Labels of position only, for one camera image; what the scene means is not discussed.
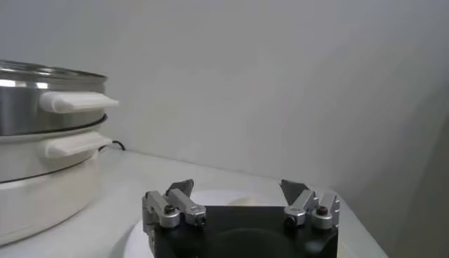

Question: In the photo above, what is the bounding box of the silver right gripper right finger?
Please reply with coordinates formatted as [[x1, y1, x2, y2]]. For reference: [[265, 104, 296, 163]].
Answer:
[[279, 179, 341, 231]]

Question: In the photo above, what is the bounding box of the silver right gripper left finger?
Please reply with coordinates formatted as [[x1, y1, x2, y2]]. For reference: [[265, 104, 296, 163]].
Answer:
[[141, 179, 208, 243]]

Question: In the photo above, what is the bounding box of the white round plate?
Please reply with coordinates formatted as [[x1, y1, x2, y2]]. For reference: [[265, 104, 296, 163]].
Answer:
[[111, 189, 351, 258]]

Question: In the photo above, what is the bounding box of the black cooker power cable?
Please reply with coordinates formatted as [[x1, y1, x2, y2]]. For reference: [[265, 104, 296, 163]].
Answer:
[[98, 140, 126, 153]]

